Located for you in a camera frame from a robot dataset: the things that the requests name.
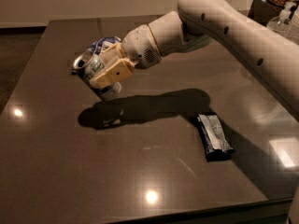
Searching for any dark blue snack bar wrapper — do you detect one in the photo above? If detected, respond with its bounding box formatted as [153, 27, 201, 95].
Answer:
[192, 113, 235, 161]

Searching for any blue white chip bag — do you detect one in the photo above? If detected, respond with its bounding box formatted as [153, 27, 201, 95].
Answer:
[70, 35, 123, 75]

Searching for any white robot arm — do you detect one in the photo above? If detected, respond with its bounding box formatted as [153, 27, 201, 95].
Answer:
[79, 0, 299, 222]

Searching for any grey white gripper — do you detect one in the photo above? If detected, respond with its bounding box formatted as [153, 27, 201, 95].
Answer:
[89, 25, 162, 89]

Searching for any white green 7up can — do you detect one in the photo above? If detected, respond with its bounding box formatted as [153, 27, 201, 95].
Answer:
[72, 50, 123, 102]

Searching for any black box shelf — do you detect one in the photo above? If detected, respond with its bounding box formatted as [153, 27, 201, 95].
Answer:
[248, 0, 283, 26]

